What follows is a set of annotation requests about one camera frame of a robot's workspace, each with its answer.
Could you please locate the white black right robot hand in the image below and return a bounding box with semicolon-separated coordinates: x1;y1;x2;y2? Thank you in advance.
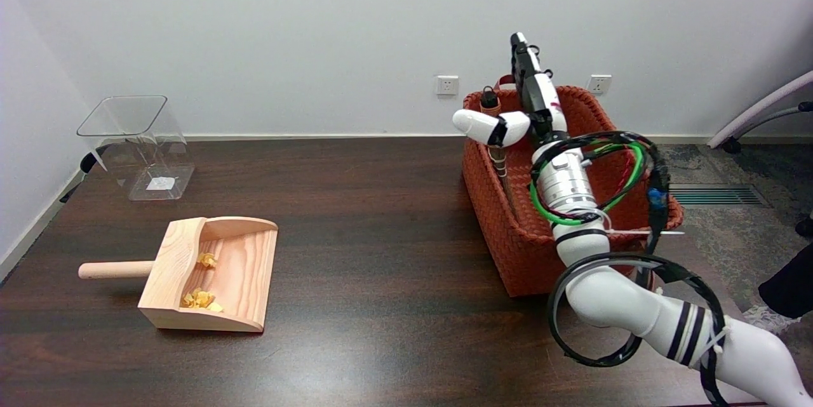
452;32;569;147

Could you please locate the green robot cable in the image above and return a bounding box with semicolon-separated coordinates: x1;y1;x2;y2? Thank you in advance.
529;142;646;227

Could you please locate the wooden dustpan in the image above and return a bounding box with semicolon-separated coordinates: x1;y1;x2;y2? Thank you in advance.
78;217;279;333

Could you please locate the clear plastic container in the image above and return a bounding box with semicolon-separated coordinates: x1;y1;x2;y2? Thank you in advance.
76;95;196;201

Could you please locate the floor air vent grille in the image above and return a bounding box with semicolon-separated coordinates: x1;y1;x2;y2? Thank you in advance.
666;184;766;207

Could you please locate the white chair leg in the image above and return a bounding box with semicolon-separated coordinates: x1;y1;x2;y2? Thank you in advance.
707;70;813;154

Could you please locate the red-brown woven basket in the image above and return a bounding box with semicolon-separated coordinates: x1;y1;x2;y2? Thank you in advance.
462;74;684;298

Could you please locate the small broom with brown handle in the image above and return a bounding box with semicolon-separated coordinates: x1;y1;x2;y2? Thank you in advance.
480;86;518;217

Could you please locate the white patterned shoe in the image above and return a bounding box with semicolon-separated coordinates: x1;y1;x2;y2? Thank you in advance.
743;304;798;335

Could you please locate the white zip tie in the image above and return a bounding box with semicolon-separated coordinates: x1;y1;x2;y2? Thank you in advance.
600;227;686;237

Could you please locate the black trouser leg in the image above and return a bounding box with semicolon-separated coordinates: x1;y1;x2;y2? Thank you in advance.
759;247;813;320

